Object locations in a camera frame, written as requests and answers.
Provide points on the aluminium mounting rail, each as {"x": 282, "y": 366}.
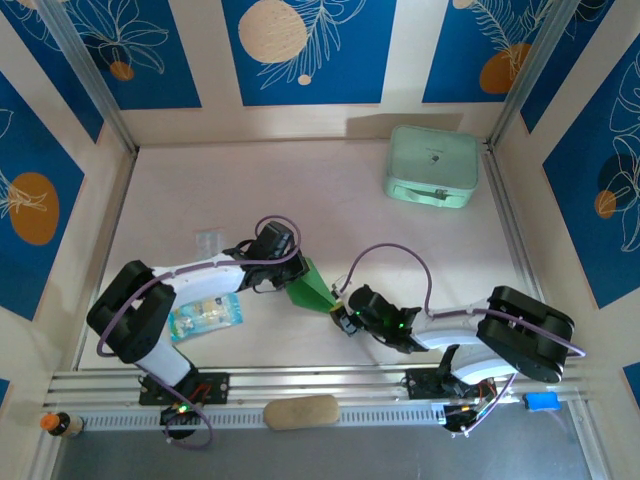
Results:
{"x": 320, "y": 380}

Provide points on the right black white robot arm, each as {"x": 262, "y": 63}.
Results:
{"x": 525, "y": 335}

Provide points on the small bottle with orange cap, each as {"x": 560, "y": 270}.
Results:
{"x": 62, "y": 424}

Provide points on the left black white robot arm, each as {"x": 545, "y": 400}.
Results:
{"x": 130, "y": 310}

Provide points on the small clear plastic packet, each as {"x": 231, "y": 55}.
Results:
{"x": 207, "y": 244}

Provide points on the small blue box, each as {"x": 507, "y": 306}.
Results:
{"x": 541, "y": 401}

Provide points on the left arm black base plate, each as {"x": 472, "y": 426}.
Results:
{"x": 220, "y": 387}

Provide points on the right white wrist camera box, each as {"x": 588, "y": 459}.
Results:
{"x": 340, "y": 290}

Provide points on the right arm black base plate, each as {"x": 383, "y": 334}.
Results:
{"x": 420, "y": 385}

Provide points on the beige oval wooden block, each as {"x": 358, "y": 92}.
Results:
{"x": 301, "y": 412}

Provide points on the green square paper sheet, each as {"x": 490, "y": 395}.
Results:
{"x": 312, "y": 292}

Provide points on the aluminium side rail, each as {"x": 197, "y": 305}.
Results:
{"x": 500, "y": 192}

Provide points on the blue snack packet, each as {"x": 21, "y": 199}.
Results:
{"x": 210, "y": 315}

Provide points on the aluminium frame post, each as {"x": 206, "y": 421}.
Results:
{"x": 533, "y": 75}
{"x": 90, "y": 75}

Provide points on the mint green zipper case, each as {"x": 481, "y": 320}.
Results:
{"x": 430, "y": 160}

